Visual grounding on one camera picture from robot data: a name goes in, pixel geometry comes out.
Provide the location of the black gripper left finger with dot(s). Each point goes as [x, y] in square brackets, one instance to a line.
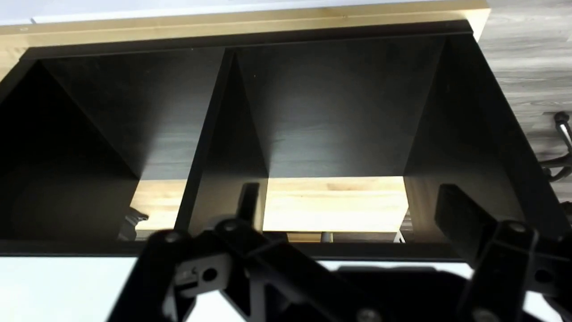
[238, 262]

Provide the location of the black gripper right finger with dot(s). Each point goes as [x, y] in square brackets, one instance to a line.
[512, 269]

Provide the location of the white cabinet door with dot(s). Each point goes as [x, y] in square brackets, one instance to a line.
[60, 289]

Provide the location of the black cube shelf cabinet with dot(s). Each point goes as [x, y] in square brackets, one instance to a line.
[333, 108]

